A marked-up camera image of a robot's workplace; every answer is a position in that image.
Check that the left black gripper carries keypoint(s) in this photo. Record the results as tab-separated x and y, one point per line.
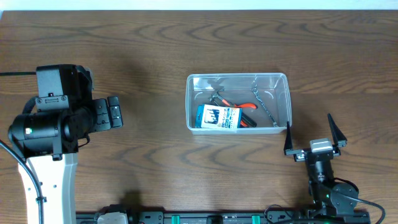
114	112

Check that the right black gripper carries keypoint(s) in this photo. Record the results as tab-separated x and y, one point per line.
301	155

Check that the red handled pliers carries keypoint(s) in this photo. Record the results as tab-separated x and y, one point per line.
246	121

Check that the small claw hammer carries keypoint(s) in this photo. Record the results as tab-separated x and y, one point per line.
214	97

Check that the silver combination wrench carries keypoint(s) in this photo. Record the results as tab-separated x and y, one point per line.
256	93

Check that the blue white small box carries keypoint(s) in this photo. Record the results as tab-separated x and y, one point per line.
218	117

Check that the clear plastic container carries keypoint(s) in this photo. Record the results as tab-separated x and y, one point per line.
237	88

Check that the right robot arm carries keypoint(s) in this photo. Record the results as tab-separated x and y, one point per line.
332	197

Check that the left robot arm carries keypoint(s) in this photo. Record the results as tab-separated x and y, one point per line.
48	142

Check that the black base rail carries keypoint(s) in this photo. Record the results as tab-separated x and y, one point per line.
116	214

